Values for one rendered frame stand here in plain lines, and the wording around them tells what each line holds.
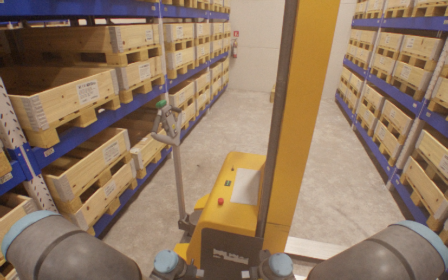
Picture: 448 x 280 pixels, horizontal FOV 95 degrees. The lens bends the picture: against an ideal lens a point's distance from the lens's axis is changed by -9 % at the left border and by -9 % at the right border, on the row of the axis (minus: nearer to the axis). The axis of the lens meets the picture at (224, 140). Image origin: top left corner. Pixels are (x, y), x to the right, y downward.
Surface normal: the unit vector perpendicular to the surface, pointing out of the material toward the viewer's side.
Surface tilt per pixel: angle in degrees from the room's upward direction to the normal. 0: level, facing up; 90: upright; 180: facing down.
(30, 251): 35
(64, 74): 90
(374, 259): 23
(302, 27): 90
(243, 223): 0
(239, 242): 90
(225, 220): 0
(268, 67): 90
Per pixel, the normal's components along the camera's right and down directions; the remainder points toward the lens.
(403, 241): -0.01, -0.91
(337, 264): -0.66, -0.74
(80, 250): 0.42, -0.80
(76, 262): 0.42, -0.57
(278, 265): 0.14, -0.68
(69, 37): -0.23, 0.46
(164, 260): -0.12, -0.69
